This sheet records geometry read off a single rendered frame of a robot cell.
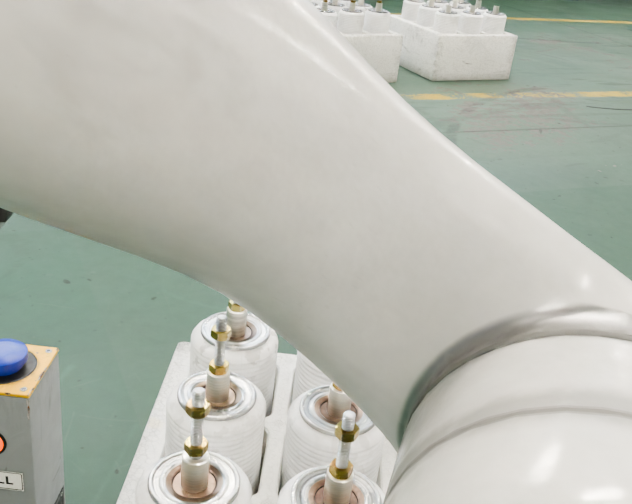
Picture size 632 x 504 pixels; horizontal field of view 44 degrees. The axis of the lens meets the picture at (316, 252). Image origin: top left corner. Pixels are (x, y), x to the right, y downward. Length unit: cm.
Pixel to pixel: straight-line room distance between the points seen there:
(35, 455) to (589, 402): 60
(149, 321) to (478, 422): 120
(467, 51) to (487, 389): 309
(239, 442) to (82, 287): 76
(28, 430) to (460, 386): 55
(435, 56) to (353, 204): 300
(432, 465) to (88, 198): 9
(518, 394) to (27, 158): 11
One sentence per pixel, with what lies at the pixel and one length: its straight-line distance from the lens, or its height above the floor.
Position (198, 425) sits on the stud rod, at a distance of 64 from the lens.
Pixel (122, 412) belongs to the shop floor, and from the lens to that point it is 116.
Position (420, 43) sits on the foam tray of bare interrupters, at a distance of 326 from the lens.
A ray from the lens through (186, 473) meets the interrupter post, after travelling 66.
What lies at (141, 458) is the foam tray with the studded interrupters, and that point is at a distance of 81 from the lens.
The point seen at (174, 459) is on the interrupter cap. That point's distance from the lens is 70.
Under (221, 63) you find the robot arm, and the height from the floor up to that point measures 68.
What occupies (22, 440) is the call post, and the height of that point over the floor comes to 27.
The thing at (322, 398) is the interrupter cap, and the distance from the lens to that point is 78.
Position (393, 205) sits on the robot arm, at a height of 65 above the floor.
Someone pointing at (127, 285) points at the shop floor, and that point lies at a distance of 146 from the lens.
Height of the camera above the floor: 72
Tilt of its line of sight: 26 degrees down
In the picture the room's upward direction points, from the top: 7 degrees clockwise
